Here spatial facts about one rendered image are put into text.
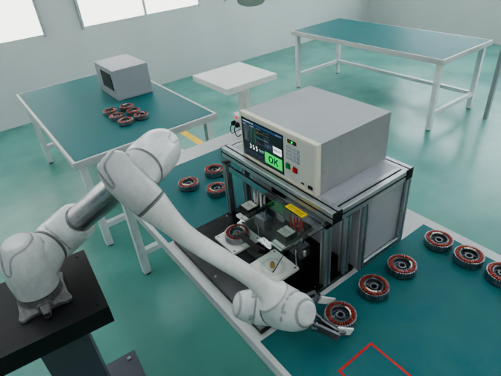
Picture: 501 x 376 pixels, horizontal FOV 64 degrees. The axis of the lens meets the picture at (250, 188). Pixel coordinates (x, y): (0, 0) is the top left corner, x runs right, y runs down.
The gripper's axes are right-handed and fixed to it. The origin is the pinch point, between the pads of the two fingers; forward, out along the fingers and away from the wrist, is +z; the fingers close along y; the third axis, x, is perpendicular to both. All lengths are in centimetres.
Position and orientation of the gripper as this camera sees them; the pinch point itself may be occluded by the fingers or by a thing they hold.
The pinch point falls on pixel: (340, 315)
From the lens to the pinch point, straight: 150.6
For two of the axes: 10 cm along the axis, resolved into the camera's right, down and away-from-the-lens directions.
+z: 8.6, 2.3, 4.5
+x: 4.2, -8.2, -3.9
